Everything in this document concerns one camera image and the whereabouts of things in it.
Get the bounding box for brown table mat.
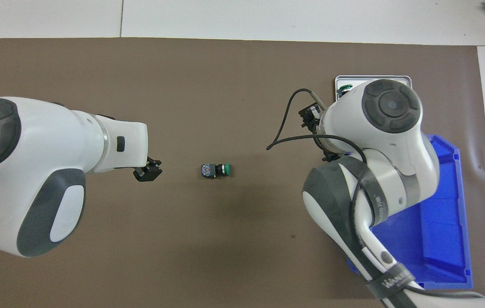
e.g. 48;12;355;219
0;37;485;308

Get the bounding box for blue plastic storage bin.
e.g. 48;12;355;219
345;134;473;290

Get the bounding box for grey metal tray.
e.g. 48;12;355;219
334;75;413;101

